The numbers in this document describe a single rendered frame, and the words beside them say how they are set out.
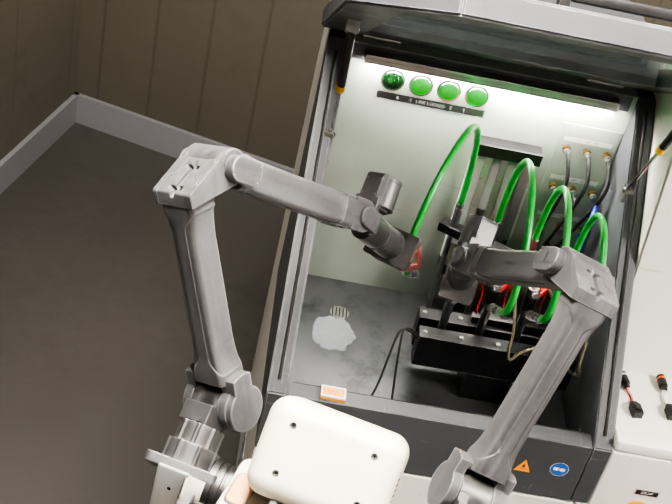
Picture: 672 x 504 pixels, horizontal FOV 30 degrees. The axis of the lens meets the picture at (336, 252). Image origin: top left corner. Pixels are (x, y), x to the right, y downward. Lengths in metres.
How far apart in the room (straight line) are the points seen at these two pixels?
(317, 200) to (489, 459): 0.51
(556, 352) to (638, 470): 0.77
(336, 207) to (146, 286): 2.07
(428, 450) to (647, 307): 0.55
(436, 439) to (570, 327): 0.71
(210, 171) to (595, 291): 0.60
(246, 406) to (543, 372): 0.46
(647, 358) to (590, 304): 0.86
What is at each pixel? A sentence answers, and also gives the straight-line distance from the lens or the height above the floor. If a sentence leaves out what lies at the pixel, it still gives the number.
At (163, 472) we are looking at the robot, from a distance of 1.93.
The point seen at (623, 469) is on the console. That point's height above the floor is 0.91.
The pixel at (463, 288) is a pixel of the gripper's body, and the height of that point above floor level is 1.19.
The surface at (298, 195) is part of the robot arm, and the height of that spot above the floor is 1.49.
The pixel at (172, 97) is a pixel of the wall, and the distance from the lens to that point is 4.63.
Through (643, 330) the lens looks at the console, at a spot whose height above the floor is 1.08.
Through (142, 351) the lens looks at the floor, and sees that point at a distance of 3.89.
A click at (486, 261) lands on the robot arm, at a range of 2.23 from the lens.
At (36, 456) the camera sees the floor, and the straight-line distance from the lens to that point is 3.57.
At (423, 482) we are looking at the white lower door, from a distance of 2.62.
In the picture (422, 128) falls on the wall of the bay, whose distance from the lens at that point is 2.71.
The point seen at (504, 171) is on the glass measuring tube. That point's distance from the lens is 2.77.
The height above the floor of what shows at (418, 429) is 0.92.
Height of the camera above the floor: 2.65
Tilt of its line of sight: 37 degrees down
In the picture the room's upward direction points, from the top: 14 degrees clockwise
